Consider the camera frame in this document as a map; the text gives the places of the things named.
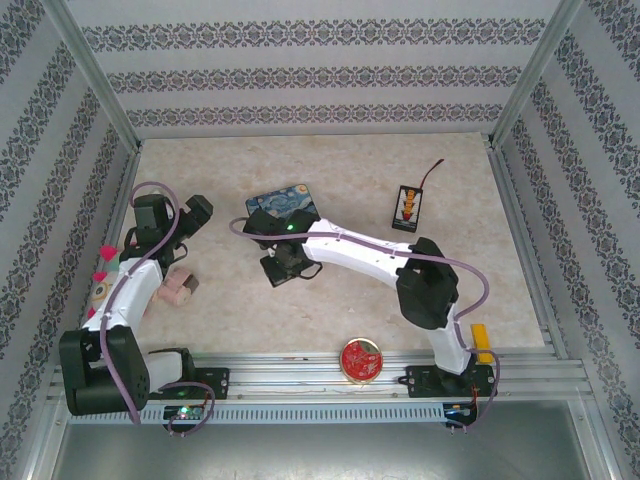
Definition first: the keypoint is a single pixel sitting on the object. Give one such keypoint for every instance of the starry night blue tin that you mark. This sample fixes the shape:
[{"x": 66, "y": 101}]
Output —
[{"x": 285, "y": 197}]

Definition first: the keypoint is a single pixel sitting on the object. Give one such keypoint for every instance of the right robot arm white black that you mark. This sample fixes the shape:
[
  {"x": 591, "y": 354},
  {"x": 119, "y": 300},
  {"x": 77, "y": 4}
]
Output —
[{"x": 360, "y": 250}]

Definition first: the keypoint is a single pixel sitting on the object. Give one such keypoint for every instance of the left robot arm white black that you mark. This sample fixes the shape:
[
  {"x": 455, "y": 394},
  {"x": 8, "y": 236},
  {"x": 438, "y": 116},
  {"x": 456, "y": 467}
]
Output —
[{"x": 127, "y": 292}]

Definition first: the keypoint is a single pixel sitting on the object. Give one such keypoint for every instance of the pink wooden blocks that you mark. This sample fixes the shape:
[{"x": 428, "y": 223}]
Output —
[{"x": 175, "y": 290}]

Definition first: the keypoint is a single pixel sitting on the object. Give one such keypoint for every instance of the round plush toy pink spikes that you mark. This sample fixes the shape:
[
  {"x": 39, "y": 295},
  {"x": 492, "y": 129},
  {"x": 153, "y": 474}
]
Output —
[{"x": 102, "y": 290}]

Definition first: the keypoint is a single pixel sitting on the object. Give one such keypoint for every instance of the red round tin lid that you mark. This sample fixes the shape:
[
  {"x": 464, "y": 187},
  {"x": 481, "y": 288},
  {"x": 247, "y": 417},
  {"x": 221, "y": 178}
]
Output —
[{"x": 360, "y": 360}]

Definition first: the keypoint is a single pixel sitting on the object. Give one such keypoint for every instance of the black board with yellow connectors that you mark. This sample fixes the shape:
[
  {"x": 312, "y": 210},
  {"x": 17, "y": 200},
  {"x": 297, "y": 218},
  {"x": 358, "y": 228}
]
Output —
[{"x": 407, "y": 210}]

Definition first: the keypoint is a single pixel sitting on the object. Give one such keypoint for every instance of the left controller board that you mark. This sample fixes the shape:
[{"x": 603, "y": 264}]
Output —
[{"x": 185, "y": 412}]

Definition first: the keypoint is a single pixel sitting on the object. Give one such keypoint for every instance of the controller board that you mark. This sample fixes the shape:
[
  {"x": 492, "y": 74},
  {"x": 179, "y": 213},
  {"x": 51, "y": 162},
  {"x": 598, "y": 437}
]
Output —
[
  {"x": 185, "y": 412},
  {"x": 457, "y": 412}
]

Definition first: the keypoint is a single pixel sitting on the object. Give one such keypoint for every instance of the grey metal panel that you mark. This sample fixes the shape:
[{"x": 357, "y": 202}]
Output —
[{"x": 320, "y": 450}]

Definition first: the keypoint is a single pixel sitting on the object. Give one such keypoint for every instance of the yellow block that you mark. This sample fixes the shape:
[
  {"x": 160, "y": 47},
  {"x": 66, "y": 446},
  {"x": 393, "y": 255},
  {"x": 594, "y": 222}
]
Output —
[{"x": 480, "y": 337}]

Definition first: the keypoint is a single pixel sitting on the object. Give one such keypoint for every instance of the right controller board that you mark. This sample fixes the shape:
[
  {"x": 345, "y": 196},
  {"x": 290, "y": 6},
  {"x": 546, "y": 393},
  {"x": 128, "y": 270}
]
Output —
[{"x": 457, "y": 412}]

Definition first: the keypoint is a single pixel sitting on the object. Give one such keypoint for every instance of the aluminium side rail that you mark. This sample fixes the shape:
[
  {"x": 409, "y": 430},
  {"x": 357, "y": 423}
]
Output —
[
  {"x": 127, "y": 175},
  {"x": 525, "y": 250}
]

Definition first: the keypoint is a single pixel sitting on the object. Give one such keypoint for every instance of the aluminium mounting rail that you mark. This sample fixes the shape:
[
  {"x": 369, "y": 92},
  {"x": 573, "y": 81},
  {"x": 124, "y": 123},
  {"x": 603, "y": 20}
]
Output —
[{"x": 300, "y": 375}]

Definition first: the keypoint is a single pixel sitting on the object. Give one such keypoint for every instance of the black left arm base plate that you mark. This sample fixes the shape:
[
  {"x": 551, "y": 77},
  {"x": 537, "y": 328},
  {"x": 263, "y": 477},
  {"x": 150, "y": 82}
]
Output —
[{"x": 212, "y": 382}]

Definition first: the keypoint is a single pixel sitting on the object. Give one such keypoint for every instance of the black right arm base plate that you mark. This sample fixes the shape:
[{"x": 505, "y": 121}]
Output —
[{"x": 420, "y": 382}]

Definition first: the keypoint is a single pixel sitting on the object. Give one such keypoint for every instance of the aluminium frame post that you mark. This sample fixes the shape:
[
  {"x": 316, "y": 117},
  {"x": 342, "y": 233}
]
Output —
[
  {"x": 90, "y": 70},
  {"x": 537, "y": 65}
]

